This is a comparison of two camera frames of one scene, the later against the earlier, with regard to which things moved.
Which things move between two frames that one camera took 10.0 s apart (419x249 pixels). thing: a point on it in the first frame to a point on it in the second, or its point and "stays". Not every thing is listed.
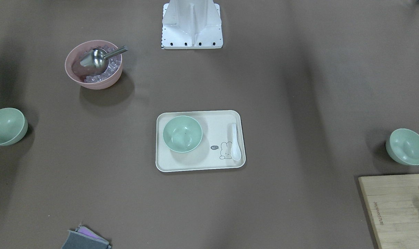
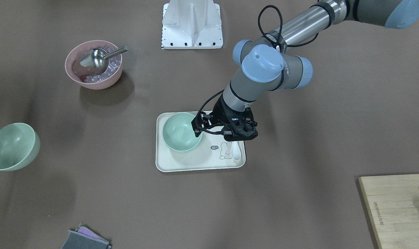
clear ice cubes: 114,64 stays
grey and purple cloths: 83,238 stays
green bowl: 6,126 to 17,146
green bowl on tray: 182,134 stays
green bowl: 407,147 to 178,134
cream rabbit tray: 214,152 stays
